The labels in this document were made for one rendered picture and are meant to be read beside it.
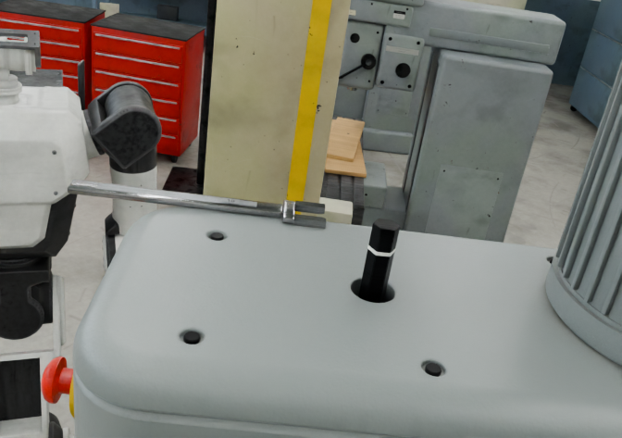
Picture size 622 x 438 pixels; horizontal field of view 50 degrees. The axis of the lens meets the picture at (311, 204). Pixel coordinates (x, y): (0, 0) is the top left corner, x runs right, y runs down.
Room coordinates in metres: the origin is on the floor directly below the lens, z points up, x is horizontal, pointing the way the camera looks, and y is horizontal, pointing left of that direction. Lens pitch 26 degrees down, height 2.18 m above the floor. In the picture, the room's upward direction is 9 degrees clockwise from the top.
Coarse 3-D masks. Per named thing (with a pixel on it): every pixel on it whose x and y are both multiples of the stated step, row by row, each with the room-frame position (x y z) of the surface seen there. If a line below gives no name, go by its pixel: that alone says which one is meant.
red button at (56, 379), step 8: (56, 360) 0.45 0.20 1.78; (64, 360) 0.46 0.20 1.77; (48, 368) 0.44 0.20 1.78; (56, 368) 0.44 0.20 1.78; (64, 368) 0.45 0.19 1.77; (48, 376) 0.44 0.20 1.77; (56, 376) 0.44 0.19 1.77; (64, 376) 0.44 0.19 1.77; (48, 384) 0.43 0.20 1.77; (56, 384) 0.44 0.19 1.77; (64, 384) 0.44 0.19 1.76; (48, 392) 0.43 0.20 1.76; (56, 392) 0.44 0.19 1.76; (64, 392) 0.44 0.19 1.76; (48, 400) 0.43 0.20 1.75; (56, 400) 0.44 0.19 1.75
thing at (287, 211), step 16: (80, 192) 0.55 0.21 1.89; (96, 192) 0.55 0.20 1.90; (112, 192) 0.56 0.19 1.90; (128, 192) 0.56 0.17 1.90; (144, 192) 0.57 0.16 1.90; (160, 192) 0.57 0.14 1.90; (176, 192) 0.58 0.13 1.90; (208, 208) 0.56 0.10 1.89; (224, 208) 0.56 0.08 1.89; (240, 208) 0.56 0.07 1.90; (256, 208) 0.57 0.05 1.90; (272, 208) 0.57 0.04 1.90; (288, 208) 0.58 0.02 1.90; (304, 208) 0.59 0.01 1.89; (320, 208) 0.59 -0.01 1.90; (304, 224) 0.56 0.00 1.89; (320, 224) 0.56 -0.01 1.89
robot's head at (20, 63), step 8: (0, 40) 1.08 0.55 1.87; (8, 40) 1.09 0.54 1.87; (24, 40) 1.09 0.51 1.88; (0, 48) 1.07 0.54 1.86; (0, 56) 1.06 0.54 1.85; (8, 56) 1.07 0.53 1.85; (16, 56) 1.07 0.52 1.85; (24, 56) 1.07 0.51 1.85; (0, 64) 1.07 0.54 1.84; (8, 64) 1.07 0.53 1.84; (16, 64) 1.08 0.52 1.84; (24, 64) 1.08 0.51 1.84; (0, 72) 1.07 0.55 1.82; (8, 72) 1.10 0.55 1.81; (0, 80) 1.07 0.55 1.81; (8, 80) 1.08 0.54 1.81; (16, 80) 1.09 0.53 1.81; (0, 88) 1.06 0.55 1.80; (8, 88) 1.07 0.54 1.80; (16, 88) 1.08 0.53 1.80
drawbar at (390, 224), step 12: (372, 228) 0.47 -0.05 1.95; (384, 228) 0.46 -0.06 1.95; (396, 228) 0.46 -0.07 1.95; (372, 240) 0.46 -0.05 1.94; (384, 240) 0.46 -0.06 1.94; (396, 240) 0.47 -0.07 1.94; (384, 252) 0.46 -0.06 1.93; (372, 264) 0.46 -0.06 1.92; (384, 264) 0.46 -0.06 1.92; (372, 276) 0.46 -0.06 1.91; (384, 276) 0.46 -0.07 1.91; (360, 288) 0.47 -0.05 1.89; (372, 288) 0.46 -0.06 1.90; (384, 288) 0.46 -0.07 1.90; (372, 300) 0.46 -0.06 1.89
